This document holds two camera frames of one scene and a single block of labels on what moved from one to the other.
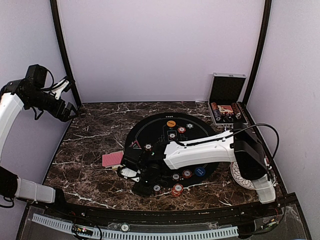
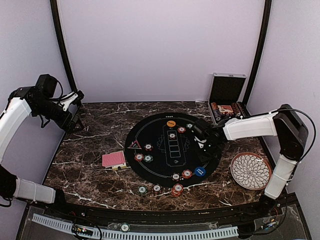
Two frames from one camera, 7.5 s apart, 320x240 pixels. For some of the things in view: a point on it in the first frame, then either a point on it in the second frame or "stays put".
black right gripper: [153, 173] → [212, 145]
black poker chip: [172, 135] stays put
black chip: [189, 126] stays put
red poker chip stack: [177, 189] stays put
